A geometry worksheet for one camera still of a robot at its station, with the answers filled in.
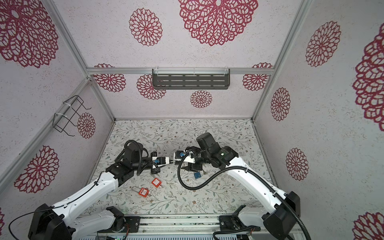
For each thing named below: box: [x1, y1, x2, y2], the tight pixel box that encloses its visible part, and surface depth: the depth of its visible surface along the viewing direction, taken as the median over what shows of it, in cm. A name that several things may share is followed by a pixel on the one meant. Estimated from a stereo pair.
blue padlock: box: [193, 171, 202, 179], surface depth 92 cm
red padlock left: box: [138, 187, 150, 198], surface depth 85 cm
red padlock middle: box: [151, 177, 162, 188], surface depth 89 cm
